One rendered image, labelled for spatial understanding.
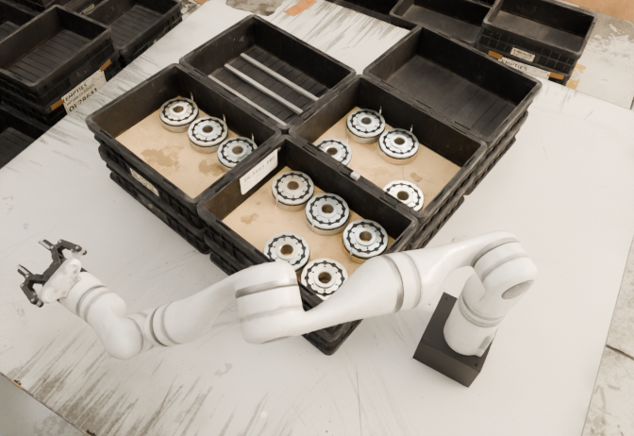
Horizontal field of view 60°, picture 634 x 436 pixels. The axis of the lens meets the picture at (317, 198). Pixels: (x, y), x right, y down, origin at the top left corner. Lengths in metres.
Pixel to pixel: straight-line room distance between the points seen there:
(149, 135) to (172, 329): 0.73
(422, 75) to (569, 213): 0.57
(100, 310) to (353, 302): 0.46
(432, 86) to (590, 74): 1.78
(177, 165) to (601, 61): 2.59
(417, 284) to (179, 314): 0.37
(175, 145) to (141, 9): 1.40
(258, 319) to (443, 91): 1.07
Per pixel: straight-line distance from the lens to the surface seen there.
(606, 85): 3.32
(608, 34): 3.70
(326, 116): 1.45
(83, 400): 1.34
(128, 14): 2.78
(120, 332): 1.00
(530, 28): 2.63
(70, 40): 2.51
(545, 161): 1.75
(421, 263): 0.87
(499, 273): 0.96
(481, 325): 1.10
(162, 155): 1.47
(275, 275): 0.77
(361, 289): 0.82
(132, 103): 1.53
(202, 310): 0.87
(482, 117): 1.62
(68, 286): 1.10
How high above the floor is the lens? 1.90
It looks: 53 degrees down
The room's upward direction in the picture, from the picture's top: 3 degrees clockwise
